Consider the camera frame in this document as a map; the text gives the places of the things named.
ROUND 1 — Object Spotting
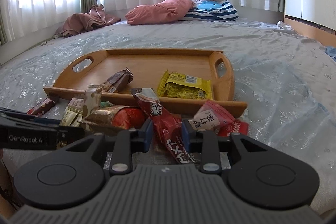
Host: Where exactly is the pink white cake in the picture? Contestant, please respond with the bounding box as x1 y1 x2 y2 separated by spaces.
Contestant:
189 100 235 130

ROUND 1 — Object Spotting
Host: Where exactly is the gold red nut packet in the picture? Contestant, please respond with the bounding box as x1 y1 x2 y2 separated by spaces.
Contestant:
80 105 148 136

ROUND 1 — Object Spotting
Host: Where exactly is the dark red chocolate bar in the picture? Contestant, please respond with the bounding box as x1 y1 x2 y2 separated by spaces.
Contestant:
26 97 58 117

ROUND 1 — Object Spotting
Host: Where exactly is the red black long snack bar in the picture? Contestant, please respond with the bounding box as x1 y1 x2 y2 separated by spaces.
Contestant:
130 88 200 164

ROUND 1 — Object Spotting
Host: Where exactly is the green snack packet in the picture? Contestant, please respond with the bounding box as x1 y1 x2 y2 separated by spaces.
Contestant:
100 101 113 108

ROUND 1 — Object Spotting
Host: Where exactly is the white gold dotted candy packet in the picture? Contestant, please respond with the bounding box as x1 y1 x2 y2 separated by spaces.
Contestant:
83 84 102 118

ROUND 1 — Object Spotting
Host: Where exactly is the gold foil snack bar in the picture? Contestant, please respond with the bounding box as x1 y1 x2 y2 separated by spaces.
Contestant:
60 97 84 127

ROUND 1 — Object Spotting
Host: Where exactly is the yellow snack packet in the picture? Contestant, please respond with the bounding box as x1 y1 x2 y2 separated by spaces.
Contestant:
157 70 213 100

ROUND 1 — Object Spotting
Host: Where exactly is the red Biscoff biscuit packet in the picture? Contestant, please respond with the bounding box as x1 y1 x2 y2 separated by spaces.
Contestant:
217 119 249 136

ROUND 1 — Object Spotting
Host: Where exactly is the brown almond chocolate bar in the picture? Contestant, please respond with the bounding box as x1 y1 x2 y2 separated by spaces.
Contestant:
101 68 133 93

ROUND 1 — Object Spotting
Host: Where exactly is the wooden serving tray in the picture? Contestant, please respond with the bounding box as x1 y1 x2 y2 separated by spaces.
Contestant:
44 48 248 118

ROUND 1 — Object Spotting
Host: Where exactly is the snowflake bedspread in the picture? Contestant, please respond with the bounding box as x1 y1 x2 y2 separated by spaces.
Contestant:
1 19 335 214

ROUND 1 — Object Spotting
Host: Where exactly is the mauve crumpled cloth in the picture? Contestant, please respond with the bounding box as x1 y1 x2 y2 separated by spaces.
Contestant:
54 5 121 38

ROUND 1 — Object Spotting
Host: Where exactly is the blue striped pillow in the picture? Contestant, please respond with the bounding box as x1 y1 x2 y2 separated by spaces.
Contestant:
182 0 239 22

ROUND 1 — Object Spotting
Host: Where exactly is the pink pillow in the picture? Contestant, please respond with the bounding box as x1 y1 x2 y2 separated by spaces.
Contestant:
125 0 194 25

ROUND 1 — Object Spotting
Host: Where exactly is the crumpled clear plastic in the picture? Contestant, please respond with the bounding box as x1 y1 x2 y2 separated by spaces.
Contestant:
276 20 293 31

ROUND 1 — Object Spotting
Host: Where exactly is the blue clothes pile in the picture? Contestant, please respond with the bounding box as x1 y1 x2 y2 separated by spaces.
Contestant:
325 46 336 62

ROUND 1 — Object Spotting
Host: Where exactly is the wooden bed frame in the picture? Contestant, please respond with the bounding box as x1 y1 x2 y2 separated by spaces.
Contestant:
284 15 335 47

